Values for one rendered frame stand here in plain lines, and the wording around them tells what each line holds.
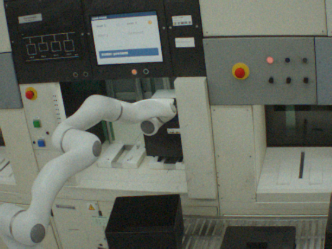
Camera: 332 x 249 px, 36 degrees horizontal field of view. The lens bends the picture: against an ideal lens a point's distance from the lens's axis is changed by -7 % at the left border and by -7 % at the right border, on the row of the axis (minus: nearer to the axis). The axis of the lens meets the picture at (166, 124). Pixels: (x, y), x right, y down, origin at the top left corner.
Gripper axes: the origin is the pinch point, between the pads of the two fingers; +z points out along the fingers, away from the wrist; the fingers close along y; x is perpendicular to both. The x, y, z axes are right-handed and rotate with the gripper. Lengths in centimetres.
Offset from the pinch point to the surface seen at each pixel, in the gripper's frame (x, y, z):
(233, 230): -33, 39, -57
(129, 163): -29.8, -20.2, -10.6
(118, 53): 32.4, -8.3, -29.7
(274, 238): -32, 56, -62
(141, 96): -21, -33, 54
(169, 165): -30.2, 0.1, -10.5
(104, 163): -30.3, -33.5, -10.5
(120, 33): 41, -6, -30
